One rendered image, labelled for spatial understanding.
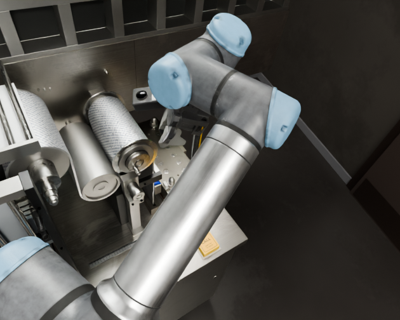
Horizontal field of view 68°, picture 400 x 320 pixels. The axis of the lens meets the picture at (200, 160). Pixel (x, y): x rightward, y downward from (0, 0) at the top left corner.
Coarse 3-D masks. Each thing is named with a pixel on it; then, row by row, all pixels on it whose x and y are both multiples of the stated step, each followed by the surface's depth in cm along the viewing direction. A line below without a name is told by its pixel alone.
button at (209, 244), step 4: (208, 232) 114; (208, 236) 113; (212, 236) 113; (204, 240) 111; (208, 240) 112; (212, 240) 112; (204, 244) 110; (208, 244) 110; (212, 244) 111; (216, 244) 111; (200, 248) 109; (204, 248) 109; (208, 248) 109; (212, 248) 110; (216, 248) 110; (204, 252) 108; (208, 252) 109; (204, 256) 109
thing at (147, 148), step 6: (108, 96) 101; (144, 144) 89; (126, 150) 86; (132, 150) 87; (150, 150) 92; (126, 156) 87; (150, 156) 94; (120, 162) 88; (120, 168) 90; (126, 168) 91
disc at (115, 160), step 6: (126, 144) 85; (132, 144) 86; (138, 144) 88; (150, 144) 91; (120, 150) 85; (156, 150) 94; (120, 156) 87; (114, 162) 87; (150, 162) 97; (114, 168) 89; (144, 168) 97; (120, 174) 92
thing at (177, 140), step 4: (164, 128) 70; (164, 132) 70; (180, 132) 69; (164, 136) 69; (176, 136) 70; (160, 140) 73; (172, 140) 72; (176, 140) 72; (180, 140) 72; (184, 140) 72; (160, 144) 73; (164, 144) 71; (168, 144) 73; (172, 144) 73; (176, 144) 73; (180, 144) 73; (184, 144) 73
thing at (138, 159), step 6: (138, 150) 89; (144, 150) 90; (132, 156) 87; (138, 156) 88; (144, 156) 90; (126, 162) 89; (132, 162) 88; (138, 162) 90; (144, 162) 92; (132, 168) 90; (138, 168) 92
